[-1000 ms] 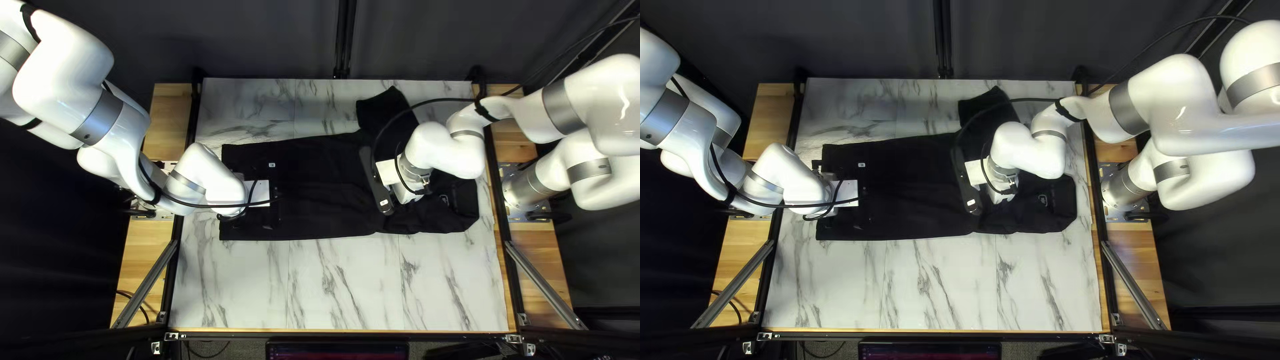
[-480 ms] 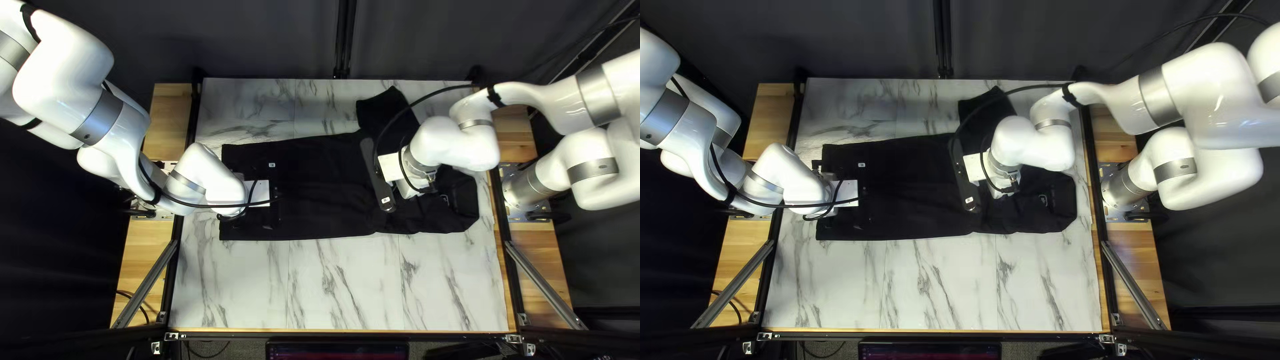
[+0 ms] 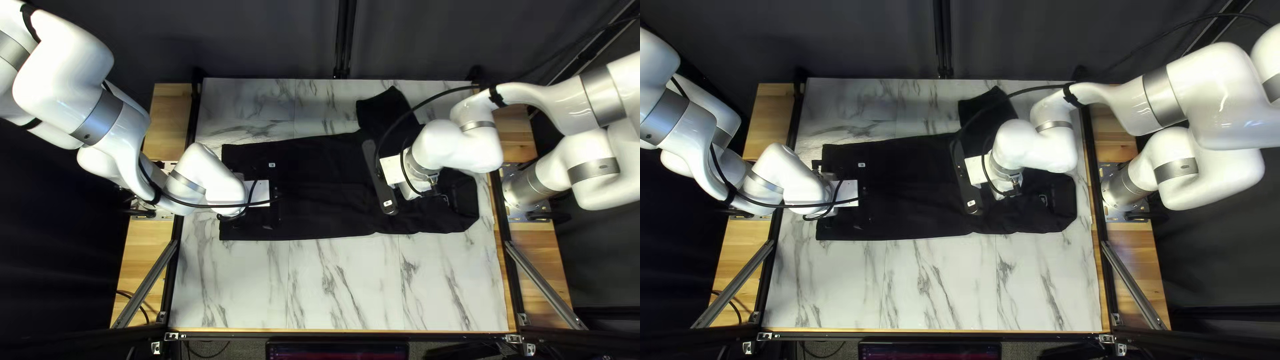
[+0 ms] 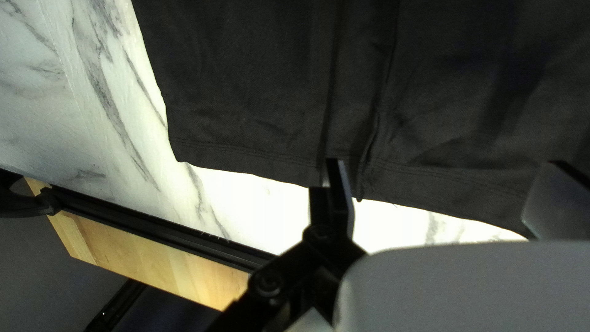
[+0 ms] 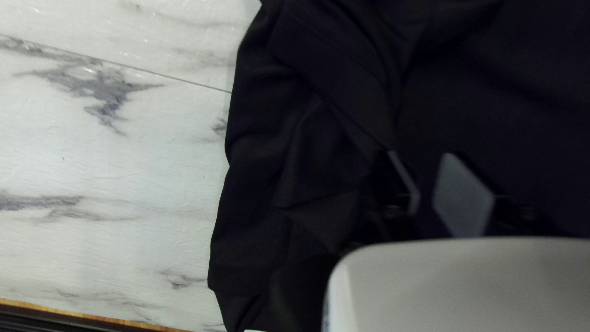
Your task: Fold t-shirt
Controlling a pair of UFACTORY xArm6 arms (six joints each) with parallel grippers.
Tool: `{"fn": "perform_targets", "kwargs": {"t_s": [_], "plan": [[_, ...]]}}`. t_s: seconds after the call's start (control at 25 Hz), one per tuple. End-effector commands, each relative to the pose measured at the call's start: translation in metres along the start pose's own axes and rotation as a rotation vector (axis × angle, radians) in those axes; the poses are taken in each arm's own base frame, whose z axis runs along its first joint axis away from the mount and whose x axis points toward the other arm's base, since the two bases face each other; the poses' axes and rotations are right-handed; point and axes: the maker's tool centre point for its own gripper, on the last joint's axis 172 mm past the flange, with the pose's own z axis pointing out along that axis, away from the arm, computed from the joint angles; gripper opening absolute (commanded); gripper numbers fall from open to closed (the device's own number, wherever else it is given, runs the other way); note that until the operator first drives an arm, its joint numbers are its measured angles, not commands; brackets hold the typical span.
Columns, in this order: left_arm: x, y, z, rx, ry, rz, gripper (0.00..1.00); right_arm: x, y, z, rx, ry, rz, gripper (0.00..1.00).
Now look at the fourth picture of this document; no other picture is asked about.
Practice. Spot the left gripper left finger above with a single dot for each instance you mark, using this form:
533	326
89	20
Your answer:
332	216

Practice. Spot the black t-shirt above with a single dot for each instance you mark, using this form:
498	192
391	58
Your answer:
276	92

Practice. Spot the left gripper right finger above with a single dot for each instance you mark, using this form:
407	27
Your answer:
557	207

